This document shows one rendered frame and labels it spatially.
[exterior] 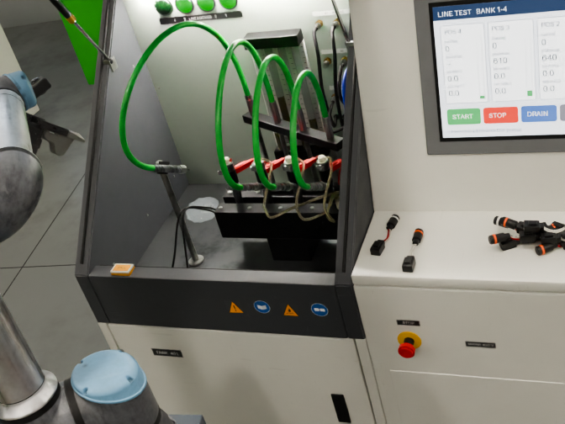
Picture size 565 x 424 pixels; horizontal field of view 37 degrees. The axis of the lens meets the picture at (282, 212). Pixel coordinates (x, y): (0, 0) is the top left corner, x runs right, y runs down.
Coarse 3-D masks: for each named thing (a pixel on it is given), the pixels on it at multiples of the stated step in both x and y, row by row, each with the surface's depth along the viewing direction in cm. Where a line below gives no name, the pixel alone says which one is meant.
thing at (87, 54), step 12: (60, 0) 479; (72, 0) 476; (84, 0) 474; (96, 0) 471; (72, 12) 481; (84, 12) 479; (96, 12) 476; (72, 24) 487; (84, 24) 484; (96, 24) 482; (72, 36) 492; (84, 36) 490; (96, 36) 487; (84, 48) 495; (84, 60) 501; (96, 60) 498; (84, 72) 507
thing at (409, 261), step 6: (414, 234) 178; (420, 234) 177; (414, 240) 176; (420, 240) 176; (408, 258) 171; (414, 258) 171; (402, 264) 171; (408, 264) 170; (414, 264) 171; (408, 270) 170
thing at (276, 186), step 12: (264, 60) 181; (276, 60) 186; (264, 72) 179; (288, 72) 192; (288, 84) 194; (252, 108) 176; (300, 108) 199; (252, 120) 176; (300, 120) 200; (252, 132) 176; (252, 144) 177; (264, 180) 180
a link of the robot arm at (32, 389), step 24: (0, 312) 134; (0, 336) 134; (0, 360) 136; (24, 360) 139; (0, 384) 138; (24, 384) 139; (48, 384) 143; (0, 408) 141; (24, 408) 140; (48, 408) 142
